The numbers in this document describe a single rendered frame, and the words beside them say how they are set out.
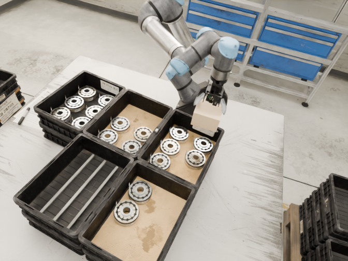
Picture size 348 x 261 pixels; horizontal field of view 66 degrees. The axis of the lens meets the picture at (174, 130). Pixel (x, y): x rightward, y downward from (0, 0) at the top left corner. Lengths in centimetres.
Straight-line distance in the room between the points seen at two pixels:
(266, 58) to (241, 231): 219
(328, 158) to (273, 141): 130
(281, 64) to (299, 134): 78
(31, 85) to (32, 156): 169
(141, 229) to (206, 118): 54
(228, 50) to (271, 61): 222
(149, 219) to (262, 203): 63
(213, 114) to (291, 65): 213
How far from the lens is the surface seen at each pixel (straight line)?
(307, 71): 329
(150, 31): 126
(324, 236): 193
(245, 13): 298
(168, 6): 136
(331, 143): 323
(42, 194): 129
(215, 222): 137
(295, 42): 312
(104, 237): 116
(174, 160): 135
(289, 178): 266
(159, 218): 119
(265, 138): 181
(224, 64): 103
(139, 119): 151
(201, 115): 117
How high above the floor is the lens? 191
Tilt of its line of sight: 47 degrees down
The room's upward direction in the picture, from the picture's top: 11 degrees clockwise
